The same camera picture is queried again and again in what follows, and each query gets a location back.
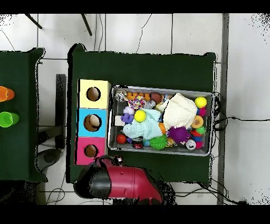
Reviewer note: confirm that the mint knitted cloth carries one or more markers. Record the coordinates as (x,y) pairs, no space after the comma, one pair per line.
(145,129)

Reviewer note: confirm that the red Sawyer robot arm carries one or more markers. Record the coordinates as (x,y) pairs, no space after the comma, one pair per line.
(126,181)

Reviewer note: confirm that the wooden box with three holes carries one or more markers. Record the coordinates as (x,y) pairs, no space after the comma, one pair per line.
(103,101)

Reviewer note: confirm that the yellow ball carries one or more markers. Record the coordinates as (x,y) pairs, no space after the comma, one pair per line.
(200,102)
(140,115)

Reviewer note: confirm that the brown toy football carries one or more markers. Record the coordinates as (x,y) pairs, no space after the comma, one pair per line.
(156,97)

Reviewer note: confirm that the red ball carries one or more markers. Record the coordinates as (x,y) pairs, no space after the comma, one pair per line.
(121,139)

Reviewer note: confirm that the green spiky ball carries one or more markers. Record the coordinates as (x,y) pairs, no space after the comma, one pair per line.
(158,142)

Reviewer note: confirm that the cream knitted cloth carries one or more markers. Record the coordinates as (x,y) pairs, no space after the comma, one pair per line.
(179,112)

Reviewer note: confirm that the purple spiky ball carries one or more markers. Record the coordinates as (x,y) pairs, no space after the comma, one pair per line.
(178,134)

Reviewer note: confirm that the black tripod leg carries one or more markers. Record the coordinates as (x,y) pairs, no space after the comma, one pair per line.
(87,25)
(33,21)

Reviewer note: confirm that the dark green side table cloth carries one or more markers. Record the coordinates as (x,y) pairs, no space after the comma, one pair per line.
(16,148)

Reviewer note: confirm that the green plastic cup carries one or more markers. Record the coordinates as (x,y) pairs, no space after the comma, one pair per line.
(8,119)

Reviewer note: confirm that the orange plastic cup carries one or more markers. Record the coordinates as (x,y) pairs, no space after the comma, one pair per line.
(6,94)

